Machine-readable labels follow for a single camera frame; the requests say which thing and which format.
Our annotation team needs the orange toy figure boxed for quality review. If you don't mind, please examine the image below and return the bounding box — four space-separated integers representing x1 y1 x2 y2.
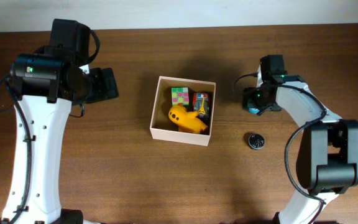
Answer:
168 105 208 134

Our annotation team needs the black round cap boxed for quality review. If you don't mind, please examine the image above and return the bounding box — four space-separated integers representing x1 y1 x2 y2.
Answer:
248 134 265 150

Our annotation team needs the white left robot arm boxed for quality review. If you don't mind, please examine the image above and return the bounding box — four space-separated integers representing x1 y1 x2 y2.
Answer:
0 54 118 223

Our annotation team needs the pastel puzzle cube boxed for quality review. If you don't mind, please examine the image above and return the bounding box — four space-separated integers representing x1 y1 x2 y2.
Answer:
171 87 190 108

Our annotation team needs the red grey toy car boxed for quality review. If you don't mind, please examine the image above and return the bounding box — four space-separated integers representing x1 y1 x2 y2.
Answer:
193 93 210 120

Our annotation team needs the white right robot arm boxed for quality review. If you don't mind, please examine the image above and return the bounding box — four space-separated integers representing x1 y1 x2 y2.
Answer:
244 73 358 224

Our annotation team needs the blue ball with eyes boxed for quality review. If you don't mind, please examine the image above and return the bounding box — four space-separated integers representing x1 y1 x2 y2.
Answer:
249 108 259 114

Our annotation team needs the pink cardboard box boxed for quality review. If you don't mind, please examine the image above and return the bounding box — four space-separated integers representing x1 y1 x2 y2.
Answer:
149 76 217 147

